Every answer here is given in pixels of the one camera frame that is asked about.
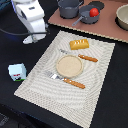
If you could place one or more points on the red toy tomato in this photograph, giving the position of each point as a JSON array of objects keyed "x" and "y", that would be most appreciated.
[{"x": 94, "y": 12}]

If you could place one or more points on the grey toy frying pan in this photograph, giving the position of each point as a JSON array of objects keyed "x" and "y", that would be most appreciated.
[{"x": 84, "y": 15}]

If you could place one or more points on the toy bread loaf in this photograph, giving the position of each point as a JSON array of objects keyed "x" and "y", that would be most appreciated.
[{"x": 79, "y": 44}]

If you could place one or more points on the grey toy pot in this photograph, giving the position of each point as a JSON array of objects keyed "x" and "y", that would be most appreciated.
[{"x": 69, "y": 8}]

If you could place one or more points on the round wooden plate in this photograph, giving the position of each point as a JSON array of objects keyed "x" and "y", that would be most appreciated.
[{"x": 69, "y": 66}]

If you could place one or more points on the light blue milk carton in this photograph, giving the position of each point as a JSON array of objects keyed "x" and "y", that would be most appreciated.
[{"x": 17, "y": 72}]

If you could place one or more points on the cream bowl on stove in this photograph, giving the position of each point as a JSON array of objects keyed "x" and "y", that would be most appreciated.
[{"x": 122, "y": 15}]

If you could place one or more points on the wooden handled toy fork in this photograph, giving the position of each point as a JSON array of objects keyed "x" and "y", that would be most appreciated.
[{"x": 66, "y": 80}]

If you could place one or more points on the pink toy stove top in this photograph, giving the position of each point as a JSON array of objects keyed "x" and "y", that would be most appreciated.
[{"x": 104, "y": 27}]

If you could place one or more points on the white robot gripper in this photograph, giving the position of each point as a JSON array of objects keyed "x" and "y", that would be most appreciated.
[{"x": 31, "y": 15}]

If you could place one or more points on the beige woven placemat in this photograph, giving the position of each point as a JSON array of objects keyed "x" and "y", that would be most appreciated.
[{"x": 70, "y": 102}]

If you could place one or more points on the wooden handled toy knife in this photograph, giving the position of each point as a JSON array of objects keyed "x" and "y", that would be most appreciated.
[{"x": 80, "y": 56}]

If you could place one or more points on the black burner disc back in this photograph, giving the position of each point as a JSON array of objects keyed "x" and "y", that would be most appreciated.
[{"x": 99, "y": 4}]

